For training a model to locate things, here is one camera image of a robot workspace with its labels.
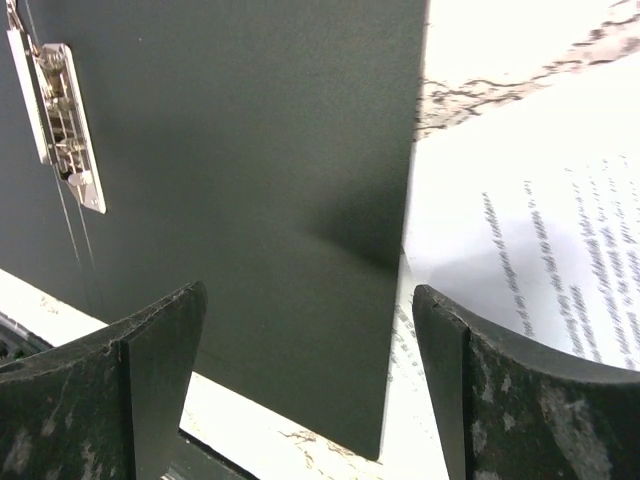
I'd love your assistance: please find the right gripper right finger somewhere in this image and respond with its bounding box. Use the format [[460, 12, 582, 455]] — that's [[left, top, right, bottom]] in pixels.
[[412, 285, 639, 479]]

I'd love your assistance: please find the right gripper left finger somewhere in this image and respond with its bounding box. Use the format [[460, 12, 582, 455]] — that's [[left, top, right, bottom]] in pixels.
[[0, 279, 209, 480]]

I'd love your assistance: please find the printed paper sheet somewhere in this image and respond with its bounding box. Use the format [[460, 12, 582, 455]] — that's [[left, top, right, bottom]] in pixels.
[[382, 271, 437, 451], [404, 55, 639, 370]]

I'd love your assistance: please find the grey black folder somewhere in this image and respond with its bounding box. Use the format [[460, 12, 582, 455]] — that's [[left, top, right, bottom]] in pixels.
[[1, 1, 427, 459]]

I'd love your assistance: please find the metal folder clip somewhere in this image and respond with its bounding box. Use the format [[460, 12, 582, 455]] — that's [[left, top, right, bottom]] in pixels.
[[6, 1, 107, 214]]

